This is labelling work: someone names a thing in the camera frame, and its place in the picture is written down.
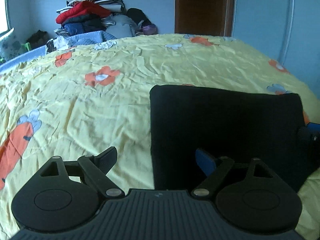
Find black pants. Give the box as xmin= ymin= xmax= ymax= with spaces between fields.
xmin=150 ymin=85 xmax=319 ymax=191

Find yellow carrot-print bedsheet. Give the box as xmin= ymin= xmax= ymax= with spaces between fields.
xmin=1 ymin=34 xmax=319 ymax=239

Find white wardrobe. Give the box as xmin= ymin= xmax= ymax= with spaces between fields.
xmin=232 ymin=0 xmax=319 ymax=95

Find blue striped mattress edge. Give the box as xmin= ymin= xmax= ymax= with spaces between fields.
xmin=1 ymin=31 xmax=116 ymax=74

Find green plastic stool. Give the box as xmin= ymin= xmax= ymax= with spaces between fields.
xmin=1 ymin=42 xmax=31 ymax=63

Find dark bag on floor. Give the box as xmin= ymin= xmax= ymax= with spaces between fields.
xmin=27 ymin=30 xmax=50 ymax=49

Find floral pillow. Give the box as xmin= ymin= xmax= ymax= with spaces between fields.
xmin=0 ymin=28 xmax=24 ymax=61

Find pile of clothes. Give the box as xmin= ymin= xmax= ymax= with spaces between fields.
xmin=54 ymin=0 xmax=158 ymax=38

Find brown wooden door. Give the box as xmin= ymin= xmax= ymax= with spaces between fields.
xmin=175 ymin=0 xmax=235 ymax=36

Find window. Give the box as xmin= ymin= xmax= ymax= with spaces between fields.
xmin=0 ymin=0 xmax=11 ymax=36

